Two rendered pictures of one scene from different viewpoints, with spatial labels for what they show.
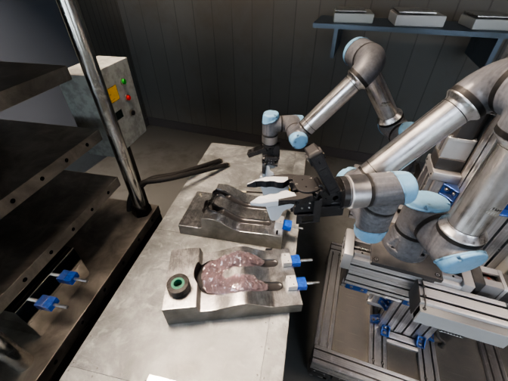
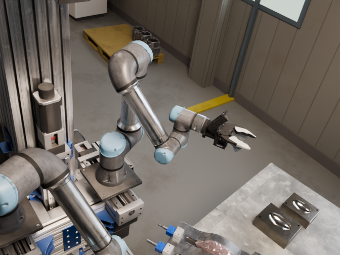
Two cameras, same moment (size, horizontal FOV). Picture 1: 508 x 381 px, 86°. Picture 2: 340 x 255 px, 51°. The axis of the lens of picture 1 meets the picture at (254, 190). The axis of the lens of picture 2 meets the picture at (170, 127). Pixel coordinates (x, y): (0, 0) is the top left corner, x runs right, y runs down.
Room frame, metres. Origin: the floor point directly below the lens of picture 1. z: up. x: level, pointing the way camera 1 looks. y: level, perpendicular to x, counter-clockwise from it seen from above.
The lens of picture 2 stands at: (1.59, 0.23, 2.34)
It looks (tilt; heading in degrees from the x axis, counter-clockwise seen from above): 38 degrees down; 207
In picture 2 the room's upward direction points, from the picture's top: 10 degrees clockwise
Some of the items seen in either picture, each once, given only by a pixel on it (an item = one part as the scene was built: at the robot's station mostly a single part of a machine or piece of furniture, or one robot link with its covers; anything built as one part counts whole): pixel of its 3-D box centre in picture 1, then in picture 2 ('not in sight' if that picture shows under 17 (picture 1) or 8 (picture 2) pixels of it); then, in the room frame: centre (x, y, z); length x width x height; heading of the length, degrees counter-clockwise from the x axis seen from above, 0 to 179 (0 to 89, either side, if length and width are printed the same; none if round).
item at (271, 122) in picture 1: (271, 123); not in sight; (1.19, -0.08, 1.25); 0.09 x 0.08 x 0.11; 95
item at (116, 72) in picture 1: (136, 188); not in sight; (1.34, 0.74, 0.73); 0.30 x 0.22 x 1.47; 169
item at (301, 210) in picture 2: not in sight; (299, 210); (0.00, 0.30, 0.83); 0.17 x 0.13 x 0.06; 79
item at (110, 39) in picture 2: not in sight; (122, 40); (-2.02, -2.59, 0.15); 1.07 x 0.75 x 0.30; 71
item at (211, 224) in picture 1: (235, 212); not in sight; (0.99, 0.09, 0.87); 0.50 x 0.26 x 0.14; 79
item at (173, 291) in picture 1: (178, 285); not in sight; (0.55, 0.27, 0.93); 0.08 x 0.08 x 0.04
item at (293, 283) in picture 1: (303, 283); (169, 230); (0.60, -0.19, 0.85); 0.13 x 0.05 x 0.05; 96
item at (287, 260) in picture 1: (297, 261); (159, 246); (0.71, -0.18, 0.85); 0.13 x 0.05 x 0.05; 96
